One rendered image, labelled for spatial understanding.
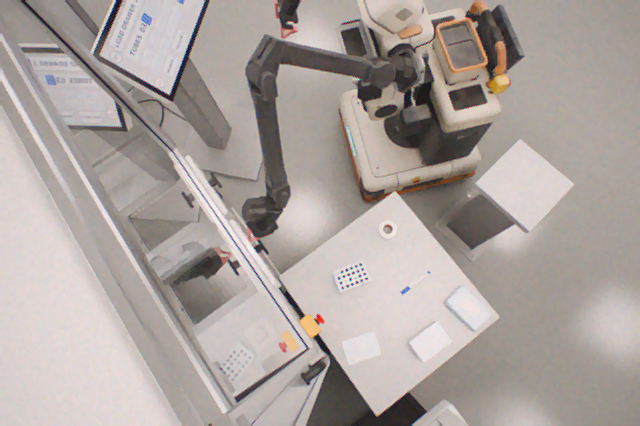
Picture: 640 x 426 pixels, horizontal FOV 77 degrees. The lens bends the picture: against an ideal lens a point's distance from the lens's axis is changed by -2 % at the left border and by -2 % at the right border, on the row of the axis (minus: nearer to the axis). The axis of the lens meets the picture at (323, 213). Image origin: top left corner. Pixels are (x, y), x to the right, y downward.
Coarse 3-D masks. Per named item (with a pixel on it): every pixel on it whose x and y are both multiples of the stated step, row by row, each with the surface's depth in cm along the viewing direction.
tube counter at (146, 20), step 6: (150, 0) 153; (156, 0) 155; (150, 6) 153; (156, 6) 155; (144, 12) 152; (150, 12) 153; (156, 12) 155; (144, 18) 152; (150, 18) 153; (138, 24) 150; (144, 24) 152; (150, 24) 153; (144, 30) 152
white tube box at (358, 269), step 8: (352, 264) 157; (360, 264) 159; (344, 272) 156; (352, 272) 158; (360, 272) 156; (336, 280) 155; (352, 280) 156; (360, 280) 157; (368, 280) 155; (344, 288) 154; (352, 288) 156
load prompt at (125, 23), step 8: (128, 0) 147; (136, 0) 149; (128, 8) 147; (136, 8) 149; (120, 16) 145; (128, 16) 147; (136, 16) 150; (120, 24) 146; (128, 24) 147; (120, 32) 146; (128, 32) 148; (112, 40) 144; (120, 40) 146; (120, 48) 146
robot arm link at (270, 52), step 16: (256, 48) 107; (272, 48) 102; (288, 48) 105; (304, 48) 109; (320, 48) 114; (256, 64) 106; (272, 64) 104; (288, 64) 110; (304, 64) 111; (320, 64) 113; (336, 64) 116; (352, 64) 119; (368, 64) 121; (384, 64) 121; (256, 80) 104; (384, 80) 125
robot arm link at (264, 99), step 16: (272, 80) 105; (256, 96) 109; (272, 96) 107; (256, 112) 113; (272, 112) 113; (272, 128) 116; (272, 144) 119; (272, 160) 122; (272, 176) 125; (272, 192) 129; (288, 192) 131
